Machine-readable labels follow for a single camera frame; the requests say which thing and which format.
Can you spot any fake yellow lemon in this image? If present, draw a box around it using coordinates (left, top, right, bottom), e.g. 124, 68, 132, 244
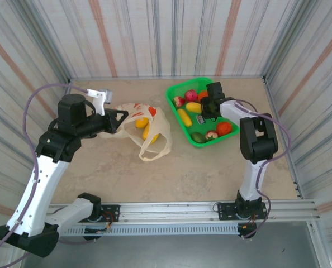
135, 117, 150, 129

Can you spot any fake pink-red apple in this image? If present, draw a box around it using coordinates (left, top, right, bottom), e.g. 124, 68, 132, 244
184, 89, 199, 103

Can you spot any fake red-orange round fruit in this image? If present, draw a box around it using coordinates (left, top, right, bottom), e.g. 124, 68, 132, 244
216, 121, 233, 137

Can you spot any green plastic basket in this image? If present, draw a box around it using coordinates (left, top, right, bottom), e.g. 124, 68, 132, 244
165, 77, 241, 149

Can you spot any fake yellow corn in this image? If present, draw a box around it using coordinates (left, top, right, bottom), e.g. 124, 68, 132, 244
176, 108, 193, 128

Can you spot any translucent printed plastic bag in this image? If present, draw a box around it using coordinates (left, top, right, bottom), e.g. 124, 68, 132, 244
98, 102, 173, 162

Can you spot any fake green avocado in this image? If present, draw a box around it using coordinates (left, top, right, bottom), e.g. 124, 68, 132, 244
190, 132, 207, 144

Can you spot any red apple toy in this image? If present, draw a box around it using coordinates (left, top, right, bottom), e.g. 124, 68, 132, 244
172, 95, 186, 108

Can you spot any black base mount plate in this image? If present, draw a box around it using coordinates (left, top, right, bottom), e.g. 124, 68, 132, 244
215, 202, 268, 222
97, 204, 121, 223

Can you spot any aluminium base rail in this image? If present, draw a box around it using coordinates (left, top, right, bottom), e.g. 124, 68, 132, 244
47, 199, 322, 224

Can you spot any grey slotted cable duct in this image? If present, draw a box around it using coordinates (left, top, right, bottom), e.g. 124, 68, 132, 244
62, 224, 241, 237

